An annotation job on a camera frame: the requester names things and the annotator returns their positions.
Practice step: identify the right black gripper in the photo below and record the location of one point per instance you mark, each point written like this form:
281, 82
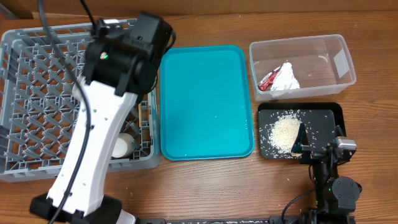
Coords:
300, 145

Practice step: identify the white tissue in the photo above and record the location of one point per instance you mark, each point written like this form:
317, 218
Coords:
285, 79

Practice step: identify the red snack wrapper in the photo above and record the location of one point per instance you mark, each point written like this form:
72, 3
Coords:
268, 79

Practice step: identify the wooden chopstick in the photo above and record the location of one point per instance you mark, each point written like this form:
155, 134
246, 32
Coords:
139, 114

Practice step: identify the white cup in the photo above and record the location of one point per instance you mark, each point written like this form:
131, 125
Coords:
123, 146

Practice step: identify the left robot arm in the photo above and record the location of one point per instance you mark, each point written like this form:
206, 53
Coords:
121, 67

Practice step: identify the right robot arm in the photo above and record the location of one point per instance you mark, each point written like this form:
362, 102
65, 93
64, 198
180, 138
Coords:
336, 196

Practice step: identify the black food waste tray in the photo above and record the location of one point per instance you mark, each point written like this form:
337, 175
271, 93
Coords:
335, 108

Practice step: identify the clear plastic waste bin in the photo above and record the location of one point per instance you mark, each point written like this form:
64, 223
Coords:
322, 65

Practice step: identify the pile of rice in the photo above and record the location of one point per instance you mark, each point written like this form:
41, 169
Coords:
278, 130

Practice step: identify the teal plastic tray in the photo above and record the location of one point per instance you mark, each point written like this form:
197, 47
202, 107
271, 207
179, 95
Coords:
205, 105

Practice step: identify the grey plastic dish rack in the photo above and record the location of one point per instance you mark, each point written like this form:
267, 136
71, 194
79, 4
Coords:
38, 111

